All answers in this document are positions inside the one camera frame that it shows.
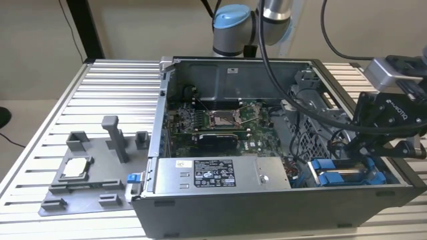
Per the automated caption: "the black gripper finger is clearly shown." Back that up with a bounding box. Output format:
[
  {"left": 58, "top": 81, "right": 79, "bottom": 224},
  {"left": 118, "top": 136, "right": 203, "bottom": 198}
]
[
  {"left": 345, "top": 91, "right": 381, "bottom": 152},
  {"left": 358, "top": 139, "right": 427, "bottom": 160}
]

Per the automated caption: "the thin black cable pair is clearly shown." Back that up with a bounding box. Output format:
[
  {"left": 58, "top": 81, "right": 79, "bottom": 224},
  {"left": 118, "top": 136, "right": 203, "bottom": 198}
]
[{"left": 199, "top": 0, "right": 222, "bottom": 20}]

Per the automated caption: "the thin black wall cable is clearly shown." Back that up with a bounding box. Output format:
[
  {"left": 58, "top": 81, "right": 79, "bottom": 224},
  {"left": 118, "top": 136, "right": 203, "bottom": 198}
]
[{"left": 58, "top": 0, "right": 87, "bottom": 65}]

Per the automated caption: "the silver CPU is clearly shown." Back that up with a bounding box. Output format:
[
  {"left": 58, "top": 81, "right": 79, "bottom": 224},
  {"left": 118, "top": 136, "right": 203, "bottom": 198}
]
[{"left": 63, "top": 157, "right": 93, "bottom": 178}]

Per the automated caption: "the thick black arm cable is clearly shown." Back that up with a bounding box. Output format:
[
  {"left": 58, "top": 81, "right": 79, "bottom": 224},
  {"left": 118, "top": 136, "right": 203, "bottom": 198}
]
[{"left": 255, "top": 0, "right": 427, "bottom": 138}]

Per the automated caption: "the black floor cable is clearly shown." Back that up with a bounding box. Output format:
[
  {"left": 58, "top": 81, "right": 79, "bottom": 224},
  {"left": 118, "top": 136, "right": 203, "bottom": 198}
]
[{"left": 0, "top": 132, "right": 27, "bottom": 149}]

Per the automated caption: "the black camera cable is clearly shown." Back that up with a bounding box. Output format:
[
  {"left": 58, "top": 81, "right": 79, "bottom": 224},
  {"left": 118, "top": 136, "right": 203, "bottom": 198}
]
[{"left": 319, "top": 0, "right": 377, "bottom": 62}]

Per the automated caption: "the yellow black power wire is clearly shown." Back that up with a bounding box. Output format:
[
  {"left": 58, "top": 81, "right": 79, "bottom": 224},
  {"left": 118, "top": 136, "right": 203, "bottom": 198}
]
[{"left": 329, "top": 134, "right": 351, "bottom": 154}]

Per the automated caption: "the blue plastic disk carrier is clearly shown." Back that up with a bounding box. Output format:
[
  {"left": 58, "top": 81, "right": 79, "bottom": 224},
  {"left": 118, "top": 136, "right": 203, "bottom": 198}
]
[{"left": 317, "top": 171, "right": 389, "bottom": 187}]

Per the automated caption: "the hard disk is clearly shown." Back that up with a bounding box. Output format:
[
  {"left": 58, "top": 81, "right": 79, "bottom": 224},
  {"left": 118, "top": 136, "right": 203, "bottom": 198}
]
[{"left": 310, "top": 157, "right": 378, "bottom": 177}]

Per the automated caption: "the grey open PC case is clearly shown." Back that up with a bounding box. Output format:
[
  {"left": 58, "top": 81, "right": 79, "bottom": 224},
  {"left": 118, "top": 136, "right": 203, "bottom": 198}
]
[{"left": 131, "top": 55, "right": 427, "bottom": 240}]

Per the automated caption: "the grey power supply unit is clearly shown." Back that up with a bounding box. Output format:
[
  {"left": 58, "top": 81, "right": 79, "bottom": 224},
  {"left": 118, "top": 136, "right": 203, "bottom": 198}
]
[{"left": 154, "top": 156, "right": 291, "bottom": 195}]

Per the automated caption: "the grey metal drive cage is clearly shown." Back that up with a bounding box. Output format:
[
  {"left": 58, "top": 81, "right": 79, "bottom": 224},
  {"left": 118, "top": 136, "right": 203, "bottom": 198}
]
[{"left": 279, "top": 69, "right": 369, "bottom": 161}]

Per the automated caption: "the thin wire locking lever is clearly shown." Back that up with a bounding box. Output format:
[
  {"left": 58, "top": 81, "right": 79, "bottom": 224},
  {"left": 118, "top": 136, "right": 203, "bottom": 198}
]
[{"left": 194, "top": 95, "right": 214, "bottom": 115}]

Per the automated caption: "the green RAM stick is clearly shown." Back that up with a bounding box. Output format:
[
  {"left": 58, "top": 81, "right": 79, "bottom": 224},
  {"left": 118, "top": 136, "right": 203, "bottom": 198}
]
[{"left": 66, "top": 183, "right": 109, "bottom": 190}]

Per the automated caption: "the CPU socket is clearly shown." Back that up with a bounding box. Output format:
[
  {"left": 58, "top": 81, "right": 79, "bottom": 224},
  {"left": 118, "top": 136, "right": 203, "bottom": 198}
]
[{"left": 209, "top": 109, "right": 243, "bottom": 126}]

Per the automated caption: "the round black base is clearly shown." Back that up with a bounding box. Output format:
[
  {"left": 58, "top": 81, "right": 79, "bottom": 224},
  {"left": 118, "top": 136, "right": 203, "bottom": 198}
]
[{"left": 0, "top": 106, "right": 14, "bottom": 130}]

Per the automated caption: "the black metal post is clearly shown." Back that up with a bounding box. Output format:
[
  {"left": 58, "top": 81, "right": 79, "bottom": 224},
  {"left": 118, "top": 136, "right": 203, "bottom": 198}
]
[{"left": 65, "top": 0, "right": 107, "bottom": 60}]

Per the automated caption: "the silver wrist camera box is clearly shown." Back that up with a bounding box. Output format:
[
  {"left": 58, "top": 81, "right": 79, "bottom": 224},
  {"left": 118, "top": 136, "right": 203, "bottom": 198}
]
[{"left": 363, "top": 56, "right": 426, "bottom": 94}]

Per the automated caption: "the green motherboard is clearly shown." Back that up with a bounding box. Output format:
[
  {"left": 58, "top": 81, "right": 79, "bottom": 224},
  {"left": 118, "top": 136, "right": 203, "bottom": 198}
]
[{"left": 165, "top": 98, "right": 285, "bottom": 158}]

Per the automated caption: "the long black case wire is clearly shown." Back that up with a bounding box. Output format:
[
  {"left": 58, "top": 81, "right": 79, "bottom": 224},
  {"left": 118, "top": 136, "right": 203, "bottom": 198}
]
[{"left": 289, "top": 124, "right": 305, "bottom": 163}]

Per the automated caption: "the metal socket cover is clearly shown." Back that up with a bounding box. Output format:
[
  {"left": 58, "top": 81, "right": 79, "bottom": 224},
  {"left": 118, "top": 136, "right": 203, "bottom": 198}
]
[{"left": 238, "top": 103, "right": 265, "bottom": 124}]

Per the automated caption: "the grey plastic parts rack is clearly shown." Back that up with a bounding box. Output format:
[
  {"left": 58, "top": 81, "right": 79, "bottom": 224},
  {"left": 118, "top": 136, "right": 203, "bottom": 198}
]
[{"left": 38, "top": 114, "right": 154, "bottom": 218}]

